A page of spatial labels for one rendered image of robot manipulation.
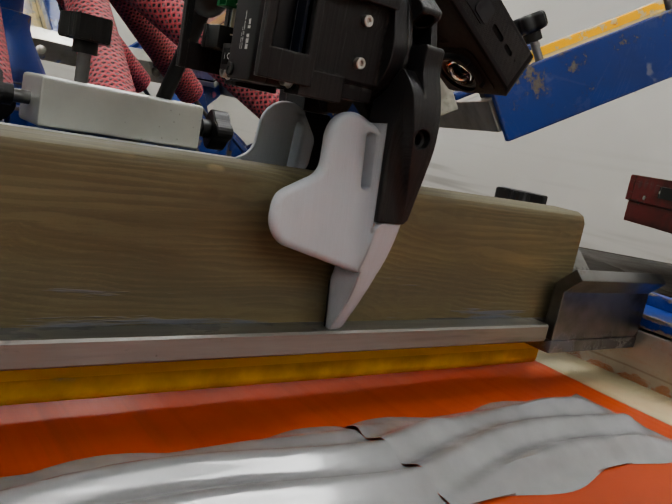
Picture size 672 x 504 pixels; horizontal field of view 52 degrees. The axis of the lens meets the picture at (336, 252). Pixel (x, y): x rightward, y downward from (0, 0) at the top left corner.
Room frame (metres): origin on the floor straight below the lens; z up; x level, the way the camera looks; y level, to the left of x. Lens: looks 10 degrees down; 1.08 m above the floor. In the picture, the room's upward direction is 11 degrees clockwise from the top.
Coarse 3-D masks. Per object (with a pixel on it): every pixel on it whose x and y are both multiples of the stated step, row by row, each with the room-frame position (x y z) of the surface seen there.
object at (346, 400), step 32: (288, 384) 0.32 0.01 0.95; (320, 384) 0.33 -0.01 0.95; (352, 384) 0.34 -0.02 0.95; (384, 384) 0.35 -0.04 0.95; (416, 384) 0.36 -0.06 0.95; (448, 384) 0.37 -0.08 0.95; (480, 384) 0.38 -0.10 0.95; (512, 384) 0.39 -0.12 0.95; (544, 384) 0.40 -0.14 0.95; (576, 384) 0.41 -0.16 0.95; (352, 416) 0.30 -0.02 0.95; (384, 416) 0.30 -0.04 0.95; (416, 416) 0.31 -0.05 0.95; (640, 416) 0.38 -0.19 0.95; (608, 480) 0.28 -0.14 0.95; (640, 480) 0.29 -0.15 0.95
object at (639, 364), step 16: (640, 336) 0.45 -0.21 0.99; (656, 336) 0.44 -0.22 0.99; (576, 352) 0.48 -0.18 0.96; (592, 352) 0.47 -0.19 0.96; (608, 352) 0.46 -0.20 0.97; (624, 352) 0.45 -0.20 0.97; (640, 352) 0.45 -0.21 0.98; (656, 352) 0.44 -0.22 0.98; (608, 368) 0.46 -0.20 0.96; (624, 368) 0.45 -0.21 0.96; (640, 368) 0.44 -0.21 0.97; (656, 368) 0.44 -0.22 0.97; (640, 384) 0.44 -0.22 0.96; (656, 384) 0.43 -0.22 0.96
